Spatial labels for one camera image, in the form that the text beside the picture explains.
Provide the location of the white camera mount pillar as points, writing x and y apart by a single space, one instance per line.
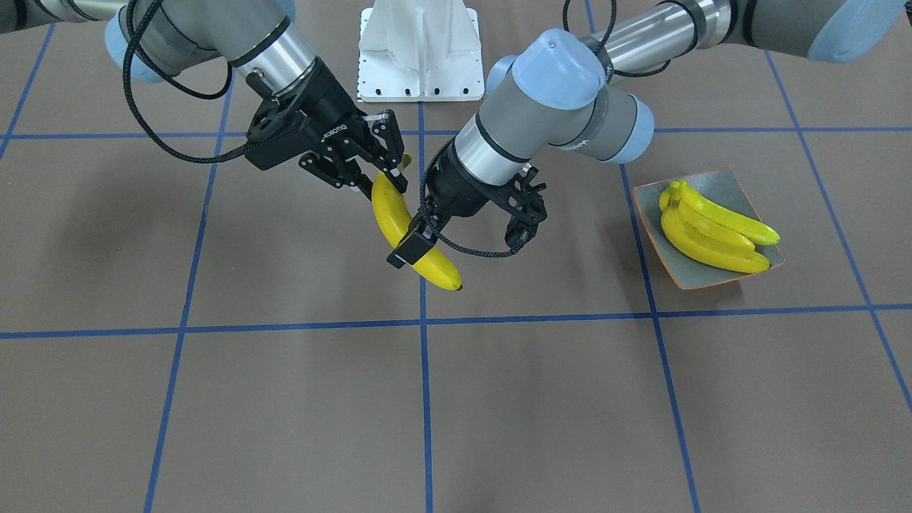
419 51

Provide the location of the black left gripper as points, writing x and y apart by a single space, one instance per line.
456 187

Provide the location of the yellow single banana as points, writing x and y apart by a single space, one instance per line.
698 225

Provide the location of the brown paper table mat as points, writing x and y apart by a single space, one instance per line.
182 338

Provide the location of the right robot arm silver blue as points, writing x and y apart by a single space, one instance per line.
157 40

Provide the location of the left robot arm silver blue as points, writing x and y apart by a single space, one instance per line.
559 92

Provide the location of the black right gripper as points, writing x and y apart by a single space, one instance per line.
330 107

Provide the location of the grey square plate orange rim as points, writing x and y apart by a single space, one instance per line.
720 186

